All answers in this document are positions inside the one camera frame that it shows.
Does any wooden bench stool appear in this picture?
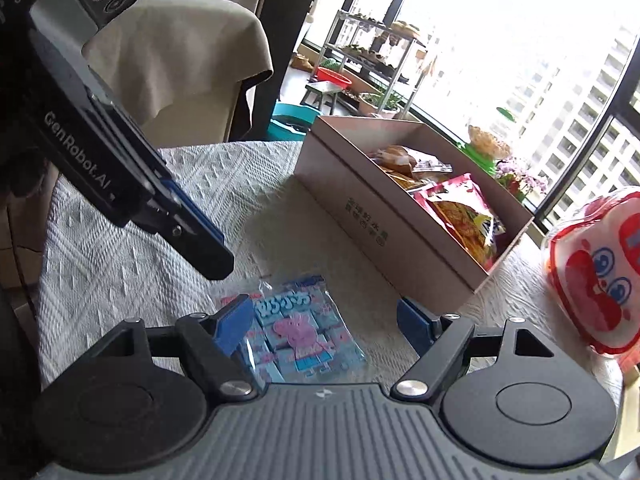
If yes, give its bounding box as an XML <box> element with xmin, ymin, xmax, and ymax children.
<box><xmin>300</xmin><ymin>80</ymin><xmax>345</xmax><ymax>115</ymax></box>

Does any green candy dispenser globe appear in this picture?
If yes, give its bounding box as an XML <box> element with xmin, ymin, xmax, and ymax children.
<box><xmin>459</xmin><ymin>106</ymin><xmax>516</xmax><ymax>177</ymax></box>

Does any pink cardboard box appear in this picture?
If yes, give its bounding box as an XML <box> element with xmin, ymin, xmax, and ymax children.
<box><xmin>294</xmin><ymin>116</ymin><xmax>533</xmax><ymax>313</ymax></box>

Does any red plastic basin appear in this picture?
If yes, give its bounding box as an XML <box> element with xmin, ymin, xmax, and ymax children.
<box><xmin>317</xmin><ymin>66</ymin><xmax>352</xmax><ymax>89</ymax></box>

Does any red spicy strip snack bag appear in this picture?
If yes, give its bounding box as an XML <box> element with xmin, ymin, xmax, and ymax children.
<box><xmin>411</xmin><ymin>174</ymin><xmax>506</xmax><ymax>271</ymax></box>

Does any metal shoe rack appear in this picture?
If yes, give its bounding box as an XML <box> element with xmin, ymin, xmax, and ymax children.
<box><xmin>310</xmin><ymin>10</ymin><xmax>435</xmax><ymax>119</ymax></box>

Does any pink orchid flower pot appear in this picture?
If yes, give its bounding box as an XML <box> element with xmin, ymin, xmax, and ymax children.
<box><xmin>495</xmin><ymin>156</ymin><xmax>547</xmax><ymax>203</ymax></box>

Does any blue plastic basin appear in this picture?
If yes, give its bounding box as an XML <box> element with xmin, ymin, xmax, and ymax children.
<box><xmin>266</xmin><ymin>102</ymin><xmax>320</xmax><ymax>141</ymax></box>

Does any beige covered chair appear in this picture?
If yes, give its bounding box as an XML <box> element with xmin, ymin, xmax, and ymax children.
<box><xmin>82</xmin><ymin>0</ymin><xmax>273</xmax><ymax>148</ymax></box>

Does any blue pig cartoon snack packet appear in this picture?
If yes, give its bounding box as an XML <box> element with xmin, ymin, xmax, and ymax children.
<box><xmin>239</xmin><ymin>274</ymin><xmax>368</xmax><ymax>387</ymax></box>

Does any brown bread packet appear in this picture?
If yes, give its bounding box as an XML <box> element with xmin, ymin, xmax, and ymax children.
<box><xmin>369</xmin><ymin>144</ymin><xmax>452</xmax><ymax>179</ymax></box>

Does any white textured tablecloth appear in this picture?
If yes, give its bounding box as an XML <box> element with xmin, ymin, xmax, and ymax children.
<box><xmin>37</xmin><ymin>140</ymin><xmax>624</xmax><ymax>411</ymax></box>

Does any red rabbit face snack bag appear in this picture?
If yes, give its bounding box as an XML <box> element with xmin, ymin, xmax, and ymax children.
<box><xmin>544</xmin><ymin>186</ymin><xmax>639</xmax><ymax>356</ymax></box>

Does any potted green plant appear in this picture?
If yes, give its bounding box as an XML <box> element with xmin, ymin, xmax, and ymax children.
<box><xmin>358</xmin><ymin>91</ymin><xmax>402</xmax><ymax>118</ymax></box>

